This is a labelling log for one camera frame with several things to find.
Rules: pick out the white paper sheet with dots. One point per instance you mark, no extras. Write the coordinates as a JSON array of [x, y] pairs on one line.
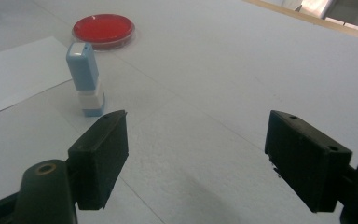
[[15, 74]]

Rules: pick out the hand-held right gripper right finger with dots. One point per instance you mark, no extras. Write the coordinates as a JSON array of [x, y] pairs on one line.
[[307, 168]]

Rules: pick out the wooden table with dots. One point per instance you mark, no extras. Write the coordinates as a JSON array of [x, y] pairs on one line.
[[323, 22]]

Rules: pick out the blue and white stamp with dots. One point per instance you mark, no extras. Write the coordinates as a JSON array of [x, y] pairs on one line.
[[83, 68]]

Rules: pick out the white desk frame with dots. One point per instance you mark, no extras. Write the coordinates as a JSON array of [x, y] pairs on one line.
[[320, 7]]

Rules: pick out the round red ink pad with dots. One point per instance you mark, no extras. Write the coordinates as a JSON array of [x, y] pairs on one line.
[[103, 28]]

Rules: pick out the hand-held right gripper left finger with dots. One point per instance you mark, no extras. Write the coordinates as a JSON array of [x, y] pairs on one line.
[[99, 161]]

